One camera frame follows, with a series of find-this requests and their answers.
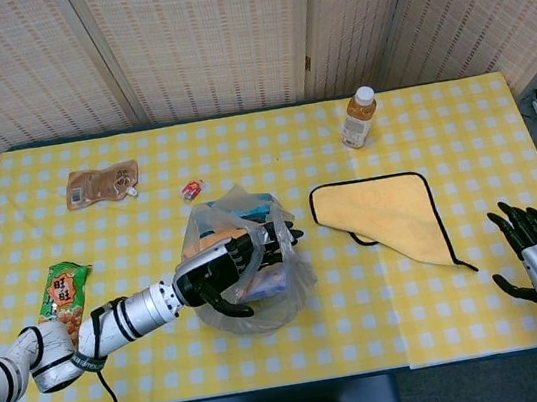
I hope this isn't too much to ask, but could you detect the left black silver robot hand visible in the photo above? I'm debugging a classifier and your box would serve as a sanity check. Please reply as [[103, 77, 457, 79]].
[[166, 219, 317, 327]]

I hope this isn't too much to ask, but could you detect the translucent plastic bag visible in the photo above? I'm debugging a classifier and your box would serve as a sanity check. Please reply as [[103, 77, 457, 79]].
[[173, 173, 324, 344]]

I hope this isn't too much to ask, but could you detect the small red candy wrapper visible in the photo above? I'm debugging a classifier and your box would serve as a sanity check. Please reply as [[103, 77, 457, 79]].
[[180, 178, 207, 203]]

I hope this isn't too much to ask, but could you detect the yellow checkered tablecloth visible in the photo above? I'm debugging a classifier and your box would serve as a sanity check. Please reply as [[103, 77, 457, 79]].
[[0, 65, 537, 402]]

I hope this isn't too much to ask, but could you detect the brown spout pouch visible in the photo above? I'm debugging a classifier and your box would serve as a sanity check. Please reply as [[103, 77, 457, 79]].
[[61, 158, 144, 213]]

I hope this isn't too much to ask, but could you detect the green snack packet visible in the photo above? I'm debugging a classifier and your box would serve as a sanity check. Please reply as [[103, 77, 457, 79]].
[[30, 259, 102, 342]]

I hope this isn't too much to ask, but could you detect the yellow towel black edging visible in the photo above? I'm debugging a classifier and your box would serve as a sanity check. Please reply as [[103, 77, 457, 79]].
[[307, 163, 480, 296]]

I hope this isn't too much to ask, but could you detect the orange tea bottle white cap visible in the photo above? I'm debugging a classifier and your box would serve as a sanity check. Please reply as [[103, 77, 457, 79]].
[[333, 84, 385, 152]]

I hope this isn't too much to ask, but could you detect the woven folding screen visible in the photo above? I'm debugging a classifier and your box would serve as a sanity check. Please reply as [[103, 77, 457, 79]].
[[0, 0, 537, 232]]

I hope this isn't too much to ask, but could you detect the black cable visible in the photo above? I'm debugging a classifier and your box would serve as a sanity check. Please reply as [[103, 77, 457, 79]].
[[85, 295, 152, 402]]

